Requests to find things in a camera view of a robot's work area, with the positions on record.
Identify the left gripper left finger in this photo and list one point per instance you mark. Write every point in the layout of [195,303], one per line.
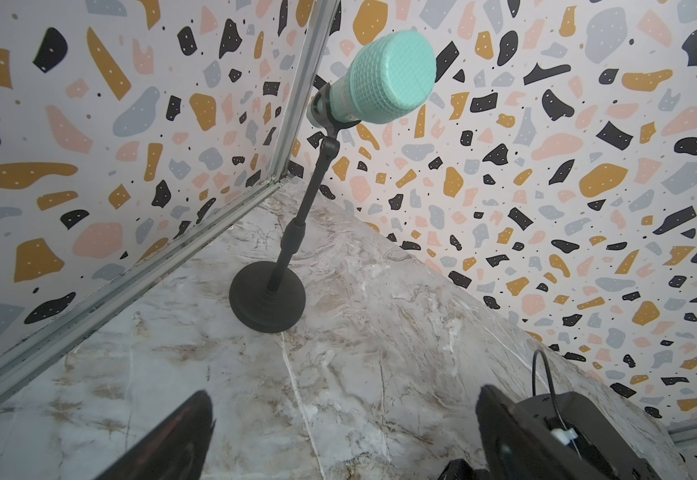
[175,449]

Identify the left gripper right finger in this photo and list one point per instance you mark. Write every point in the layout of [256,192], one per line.
[515,445]

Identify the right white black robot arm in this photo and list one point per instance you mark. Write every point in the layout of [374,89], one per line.
[594,449]

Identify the mint green microphone on stand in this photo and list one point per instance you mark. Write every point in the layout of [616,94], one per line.
[389,78]

